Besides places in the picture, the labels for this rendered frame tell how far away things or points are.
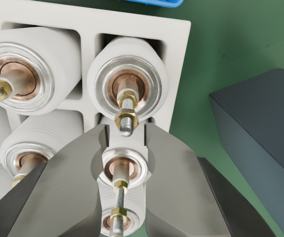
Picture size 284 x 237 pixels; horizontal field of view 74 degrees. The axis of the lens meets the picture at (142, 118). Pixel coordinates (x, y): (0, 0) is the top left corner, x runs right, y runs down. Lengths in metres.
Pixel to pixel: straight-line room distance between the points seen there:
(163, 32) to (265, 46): 0.33
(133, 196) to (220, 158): 0.38
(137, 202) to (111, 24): 0.27
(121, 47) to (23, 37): 0.10
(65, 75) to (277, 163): 0.30
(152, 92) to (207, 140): 0.40
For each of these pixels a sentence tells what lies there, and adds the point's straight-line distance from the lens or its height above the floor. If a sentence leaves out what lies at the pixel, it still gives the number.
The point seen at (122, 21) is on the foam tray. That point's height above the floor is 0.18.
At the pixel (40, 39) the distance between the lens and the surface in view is 0.24.
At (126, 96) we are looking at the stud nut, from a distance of 0.18.
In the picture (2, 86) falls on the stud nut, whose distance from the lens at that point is 0.21.
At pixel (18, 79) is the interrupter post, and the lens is 0.23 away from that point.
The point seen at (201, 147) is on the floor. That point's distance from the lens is 0.61.
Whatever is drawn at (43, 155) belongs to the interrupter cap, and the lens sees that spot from 0.28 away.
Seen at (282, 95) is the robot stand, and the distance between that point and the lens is 0.47.
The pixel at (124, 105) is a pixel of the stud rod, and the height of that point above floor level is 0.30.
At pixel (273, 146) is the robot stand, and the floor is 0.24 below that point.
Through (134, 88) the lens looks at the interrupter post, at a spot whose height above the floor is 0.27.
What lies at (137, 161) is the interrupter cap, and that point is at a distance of 0.27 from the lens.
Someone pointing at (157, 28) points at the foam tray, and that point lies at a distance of 0.28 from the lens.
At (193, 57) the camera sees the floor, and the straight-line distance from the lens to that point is 0.49.
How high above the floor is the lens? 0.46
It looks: 62 degrees down
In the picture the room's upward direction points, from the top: 174 degrees clockwise
